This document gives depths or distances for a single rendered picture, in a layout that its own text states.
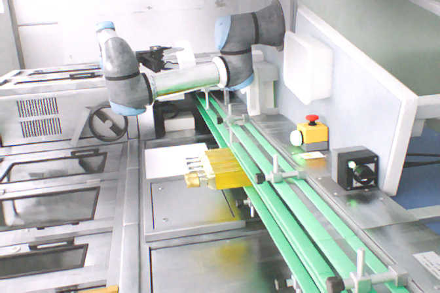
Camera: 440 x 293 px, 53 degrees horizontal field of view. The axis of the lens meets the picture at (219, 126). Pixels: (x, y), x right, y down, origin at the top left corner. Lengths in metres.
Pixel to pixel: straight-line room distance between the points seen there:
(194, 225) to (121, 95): 0.49
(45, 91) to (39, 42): 3.28
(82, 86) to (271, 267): 1.56
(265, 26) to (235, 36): 0.11
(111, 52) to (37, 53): 4.39
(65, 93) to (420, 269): 2.10
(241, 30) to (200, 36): 3.72
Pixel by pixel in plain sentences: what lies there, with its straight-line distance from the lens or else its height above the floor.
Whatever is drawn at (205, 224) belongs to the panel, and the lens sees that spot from 1.53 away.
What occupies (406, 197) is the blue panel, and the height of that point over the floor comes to 0.70.
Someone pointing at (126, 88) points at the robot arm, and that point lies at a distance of 1.47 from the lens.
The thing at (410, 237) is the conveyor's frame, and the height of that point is 0.81.
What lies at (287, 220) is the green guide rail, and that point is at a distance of 1.14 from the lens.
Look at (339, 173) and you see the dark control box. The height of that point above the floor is 0.84.
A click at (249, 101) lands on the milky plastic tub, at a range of 1.92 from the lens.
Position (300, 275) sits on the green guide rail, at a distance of 1.12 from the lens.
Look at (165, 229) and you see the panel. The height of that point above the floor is 1.25.
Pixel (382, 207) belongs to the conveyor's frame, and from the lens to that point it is 1.02.
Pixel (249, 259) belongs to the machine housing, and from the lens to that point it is 1.41.
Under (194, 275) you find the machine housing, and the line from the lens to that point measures 1.36.
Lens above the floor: 1.26
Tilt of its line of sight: 9 degrees down
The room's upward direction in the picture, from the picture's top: 96 degrees counter-clockwise
